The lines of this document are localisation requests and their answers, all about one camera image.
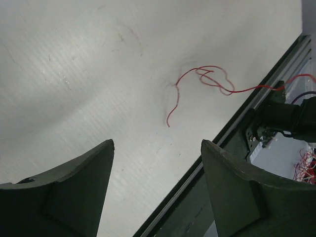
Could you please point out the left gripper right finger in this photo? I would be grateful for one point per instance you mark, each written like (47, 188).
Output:
(248, 201)

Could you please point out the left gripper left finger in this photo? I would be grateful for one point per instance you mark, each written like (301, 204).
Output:
(66, 201)

